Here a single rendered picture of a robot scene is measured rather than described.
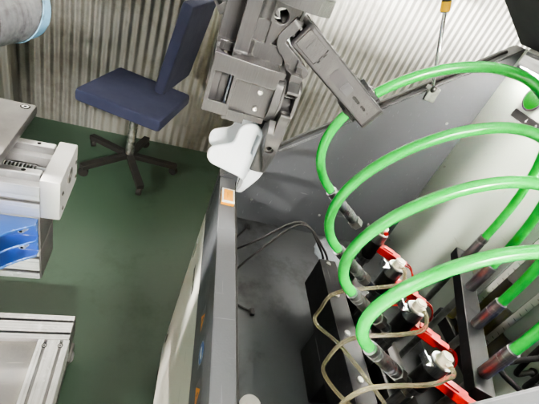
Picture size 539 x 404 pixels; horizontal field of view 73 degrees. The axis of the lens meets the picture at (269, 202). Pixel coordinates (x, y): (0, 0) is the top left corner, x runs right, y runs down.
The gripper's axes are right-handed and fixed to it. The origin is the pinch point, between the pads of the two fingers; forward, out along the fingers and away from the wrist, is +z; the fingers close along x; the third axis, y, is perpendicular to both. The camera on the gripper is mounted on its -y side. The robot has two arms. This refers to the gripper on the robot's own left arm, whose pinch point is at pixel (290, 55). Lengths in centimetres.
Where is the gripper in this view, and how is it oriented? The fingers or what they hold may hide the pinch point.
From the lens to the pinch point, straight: 59.1
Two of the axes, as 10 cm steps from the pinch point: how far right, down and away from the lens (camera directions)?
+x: -0.4, 3.7, -9.3
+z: 3.8, 8.6, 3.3
